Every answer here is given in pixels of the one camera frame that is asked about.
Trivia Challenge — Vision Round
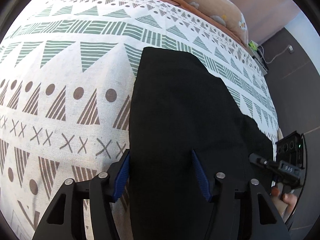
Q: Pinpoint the black garment with yellow stripes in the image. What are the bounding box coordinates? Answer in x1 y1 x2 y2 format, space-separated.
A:
129 47 273 239

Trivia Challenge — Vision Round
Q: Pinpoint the patterned white bedspread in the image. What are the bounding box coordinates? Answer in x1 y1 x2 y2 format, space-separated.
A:
1 0 279 239

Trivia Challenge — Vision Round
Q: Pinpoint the peach cartoon pillow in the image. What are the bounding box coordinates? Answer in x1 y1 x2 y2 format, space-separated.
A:
184 0 248 47

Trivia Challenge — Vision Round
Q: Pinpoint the white charging cable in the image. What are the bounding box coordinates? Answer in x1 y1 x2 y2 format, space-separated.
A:
258 44 295 65

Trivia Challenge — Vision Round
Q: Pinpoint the right hand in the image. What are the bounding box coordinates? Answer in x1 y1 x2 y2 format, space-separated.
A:
271 183 298 221

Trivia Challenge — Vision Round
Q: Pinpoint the black cable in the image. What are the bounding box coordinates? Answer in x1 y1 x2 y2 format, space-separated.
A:
285 132 309 224

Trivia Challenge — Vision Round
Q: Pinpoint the pink curtain right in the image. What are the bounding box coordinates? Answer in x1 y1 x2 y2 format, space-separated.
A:
230 0 300 44

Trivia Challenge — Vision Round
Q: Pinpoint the white bedside cabinet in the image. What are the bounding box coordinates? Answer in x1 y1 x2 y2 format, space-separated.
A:
248 47 268 76

